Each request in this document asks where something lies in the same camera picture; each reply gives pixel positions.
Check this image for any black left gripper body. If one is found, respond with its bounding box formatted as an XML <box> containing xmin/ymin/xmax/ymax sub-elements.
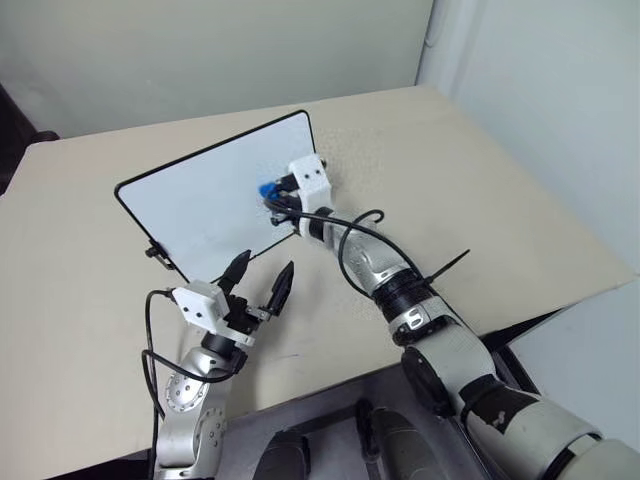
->
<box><xmin>224</xmin><ymin>294</ymin><xmax>276</xmax><ymax>335</ymax></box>

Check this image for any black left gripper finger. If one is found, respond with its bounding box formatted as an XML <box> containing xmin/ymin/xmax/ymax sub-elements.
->
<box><xmin>217</xmin><ymin>249</ymin><xmax>251</xmax><ymax>301</ymax></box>
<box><xmin>264</xmin><ymin>260</ymin><xmax>296</xmax><ymax>318</ymax></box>

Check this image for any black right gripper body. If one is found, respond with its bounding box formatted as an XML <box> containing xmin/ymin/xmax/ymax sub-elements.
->
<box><xmin>277</xmin><ymin>171</ymin><xmax>306</xmax><ymax>216</ymax></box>

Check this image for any black whiteboard stand clip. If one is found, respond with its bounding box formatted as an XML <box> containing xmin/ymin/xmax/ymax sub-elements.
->
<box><xmin>144</xmin><ymin>241</ymin><xmax>175</xmax><ymax>272</ymax></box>

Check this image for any dark rounded shape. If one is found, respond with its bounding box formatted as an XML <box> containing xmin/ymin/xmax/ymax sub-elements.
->
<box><xmin>259</xmin><ymin>428</ymin><xmax>312</xmax><ymax>480</ymax></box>
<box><xmin>353</xmin><ymin>398</ymin><xmax>435</xmax><ymax>480</ymax></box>

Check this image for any black zip tie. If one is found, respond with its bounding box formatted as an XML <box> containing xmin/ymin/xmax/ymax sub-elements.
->
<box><xmin>423</xmin><ymin>249</ymin><xmax>472</xmax><ymax>287</ymax></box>

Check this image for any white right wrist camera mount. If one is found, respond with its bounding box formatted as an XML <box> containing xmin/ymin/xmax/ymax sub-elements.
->
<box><xmin>289</xmin><ymin>154</ymin><xmax>333</xmax><ymax>236</ymax></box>

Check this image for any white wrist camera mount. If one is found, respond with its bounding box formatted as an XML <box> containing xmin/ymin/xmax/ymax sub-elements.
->
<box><xmin>171</xmin><ymin>280</ymin><xmax>257</xmax><ymax>347</ymax></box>
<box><xmin>289</xmin><ymin>154</ymin><xmax>333</xmax><ymax>236</ymax></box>

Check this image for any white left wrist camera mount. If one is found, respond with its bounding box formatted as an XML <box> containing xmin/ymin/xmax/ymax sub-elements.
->
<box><xmin>171</xmin><ymin>280</ymin><xmax>257</xmax><ymax>347</ymax></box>

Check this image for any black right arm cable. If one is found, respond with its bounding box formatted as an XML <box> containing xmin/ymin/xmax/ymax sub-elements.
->
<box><xmin>269</xmin><ymin>197</ymin><xmax>385</xmax><ymax>301</ymax></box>

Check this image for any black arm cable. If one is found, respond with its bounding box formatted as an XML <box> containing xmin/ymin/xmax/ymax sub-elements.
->
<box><xmin>141</xmin><ymin>288</ymin><xmax>237</xmax><ymax>422</ymax></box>
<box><xmin>269</xmin><ymin>197</ymin><xmax>385</xmax><ymax>301</ymax></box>

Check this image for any white whiteboard with black frame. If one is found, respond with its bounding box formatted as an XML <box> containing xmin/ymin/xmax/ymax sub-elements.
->
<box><xmin>114</xmin><ymin>109</ymin><xmax>318</xmax><ymax>284</ymax></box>

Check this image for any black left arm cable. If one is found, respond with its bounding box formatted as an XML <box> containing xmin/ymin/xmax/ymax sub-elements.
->
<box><xmin>141</xmin><ymin>288</ymin><xmax>237</xmax><ymax>422</ymax></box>

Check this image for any white wall cable conduit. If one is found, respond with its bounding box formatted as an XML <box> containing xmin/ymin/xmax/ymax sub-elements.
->
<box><xmin>413</xmin><ymin>0</ymin><xmax>452</xmax><ymax>87</ymax></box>

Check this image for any black table frame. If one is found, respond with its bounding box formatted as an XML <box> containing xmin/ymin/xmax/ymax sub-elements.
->
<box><xmin>478</xmin><ymin>307</ymin><xmax>569</xmax><ymax>401</ymax></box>

